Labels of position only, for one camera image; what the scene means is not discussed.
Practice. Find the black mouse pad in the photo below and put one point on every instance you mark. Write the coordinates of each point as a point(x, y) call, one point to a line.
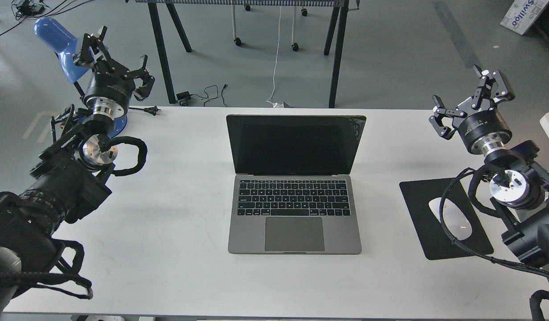
point(434, 241)

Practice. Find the white computer mouse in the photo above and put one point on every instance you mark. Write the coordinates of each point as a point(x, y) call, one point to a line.
point(453, 217)

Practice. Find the black framed background table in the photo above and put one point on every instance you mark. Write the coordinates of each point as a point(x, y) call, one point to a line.
point(214, 18)

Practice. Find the blue plastic chair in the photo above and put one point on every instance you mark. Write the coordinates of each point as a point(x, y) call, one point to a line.
point(63, 43)

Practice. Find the white cardboard box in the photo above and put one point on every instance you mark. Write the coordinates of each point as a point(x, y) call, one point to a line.
point(522, 14)

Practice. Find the black power plug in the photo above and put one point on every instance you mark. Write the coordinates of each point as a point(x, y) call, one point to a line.
point(154, 110)

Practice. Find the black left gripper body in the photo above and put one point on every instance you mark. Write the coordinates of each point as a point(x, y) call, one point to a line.
point(109, 91)

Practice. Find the white rolling stand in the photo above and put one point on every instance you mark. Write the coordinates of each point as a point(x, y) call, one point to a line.
point(260, 26)

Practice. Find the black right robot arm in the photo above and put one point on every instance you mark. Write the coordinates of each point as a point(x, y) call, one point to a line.
point(510, 185)

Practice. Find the grey laptop computer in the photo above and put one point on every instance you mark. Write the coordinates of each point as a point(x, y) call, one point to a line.
point(292, 189)

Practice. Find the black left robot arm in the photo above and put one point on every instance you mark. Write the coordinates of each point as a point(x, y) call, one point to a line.
point(71, 177)

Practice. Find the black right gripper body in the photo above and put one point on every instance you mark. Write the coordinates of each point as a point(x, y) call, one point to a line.
point(480, 126)

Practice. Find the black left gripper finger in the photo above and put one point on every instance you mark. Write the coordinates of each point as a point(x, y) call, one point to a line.
point(93, 52)
point(147, 81)

